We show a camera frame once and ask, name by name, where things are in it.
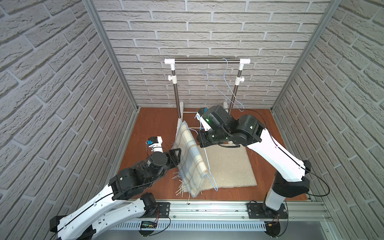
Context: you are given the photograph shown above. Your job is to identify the blue wire hanger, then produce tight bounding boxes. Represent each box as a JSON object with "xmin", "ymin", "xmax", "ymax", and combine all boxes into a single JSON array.
[
  {"xmin": 201, "ymin": 58, "xmax": 249, "ymax": 113},
  {"xmin": 188, "ymin": 113, "xmax": 219, "ymax": 192}
]

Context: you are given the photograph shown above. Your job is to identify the beige wool scarf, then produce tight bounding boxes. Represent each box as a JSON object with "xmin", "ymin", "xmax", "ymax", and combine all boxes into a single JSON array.
[{"xmin": 200, "ymin": 146, "xmax": 257, "ymax": 192}]

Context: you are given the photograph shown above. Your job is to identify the plaid blue cream scarf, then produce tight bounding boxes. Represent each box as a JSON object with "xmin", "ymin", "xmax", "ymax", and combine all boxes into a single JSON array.
[{"xmin": 173, "ymin": 122, "xmax": 208, "ymax": 198}]

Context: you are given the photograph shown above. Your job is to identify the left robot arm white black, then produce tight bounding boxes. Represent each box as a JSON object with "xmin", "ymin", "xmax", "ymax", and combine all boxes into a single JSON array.
[{"xmin": 50, "ymin": 147, "xmax": 182, "ymax": 240}]

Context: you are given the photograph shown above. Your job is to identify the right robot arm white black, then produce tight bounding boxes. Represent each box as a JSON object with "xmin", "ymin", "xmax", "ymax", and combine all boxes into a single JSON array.
[{"xmin": 196, "ymin": 105, "xmax": 312, "ymax": 218}]

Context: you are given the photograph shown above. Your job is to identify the metal clothes rack white joints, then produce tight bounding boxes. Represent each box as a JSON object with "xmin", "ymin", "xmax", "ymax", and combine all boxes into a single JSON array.
[{"xmin": 164, "ymin": 58, "xmax": 251, "ymax": 130}]

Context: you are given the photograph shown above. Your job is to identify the right round black connector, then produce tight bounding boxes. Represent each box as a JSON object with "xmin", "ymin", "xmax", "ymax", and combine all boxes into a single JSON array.
[{"xmin": 265, "ymin": 222, "xmax": 281, "ymax": 238}]

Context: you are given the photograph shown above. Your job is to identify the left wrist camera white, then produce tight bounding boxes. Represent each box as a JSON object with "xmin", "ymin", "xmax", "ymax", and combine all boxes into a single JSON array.
[{"xmin": 146, "ymin": 136, "xmax": 163, "ymax": 153}]

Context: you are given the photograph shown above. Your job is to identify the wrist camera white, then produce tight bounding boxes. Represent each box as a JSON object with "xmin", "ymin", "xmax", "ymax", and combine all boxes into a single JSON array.
[
  {"xmin": 195, "ymin": 108, "xmax": 212, "ymax": 132},
  {"xmin": 146, "ymin": 136, "xmax": 163, "ymax": 153}
]

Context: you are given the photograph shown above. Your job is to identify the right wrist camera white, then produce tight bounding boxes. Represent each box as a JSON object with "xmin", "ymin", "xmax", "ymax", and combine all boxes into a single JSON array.
[{"xmin": 195, "ymin": 108, "xmax": 212, "ymax": 132}]

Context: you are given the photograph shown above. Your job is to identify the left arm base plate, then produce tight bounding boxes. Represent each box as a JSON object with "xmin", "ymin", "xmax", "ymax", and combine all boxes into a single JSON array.
[{"xmin": 141, "ymin": 202, "xmax": 171, "ymax": 219}]

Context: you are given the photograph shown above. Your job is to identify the left controller board with wires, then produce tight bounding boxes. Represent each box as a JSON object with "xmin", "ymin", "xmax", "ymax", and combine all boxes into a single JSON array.
[{"xmin": 139, "ymin": 210, "xmax": 172, "ymax": 238}]

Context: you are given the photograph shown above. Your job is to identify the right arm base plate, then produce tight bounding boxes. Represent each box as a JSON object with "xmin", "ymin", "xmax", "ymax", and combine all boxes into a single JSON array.
[{"xmin": 246, "ymin": 201, "xmax": 289, "ymax": 220}]

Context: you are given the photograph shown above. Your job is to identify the aluminium front rail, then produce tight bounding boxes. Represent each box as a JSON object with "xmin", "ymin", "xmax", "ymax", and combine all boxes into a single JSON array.
[{"xmin": 109, "ymin": 201, "xmax": 336, "ymax": 236}]

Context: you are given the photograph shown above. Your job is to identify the left corner aluminium post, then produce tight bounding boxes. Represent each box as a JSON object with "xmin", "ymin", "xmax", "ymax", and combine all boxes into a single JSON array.
[{"xmin": 83, "ymin": 0, "xmax": 140, "ymax": 112}]

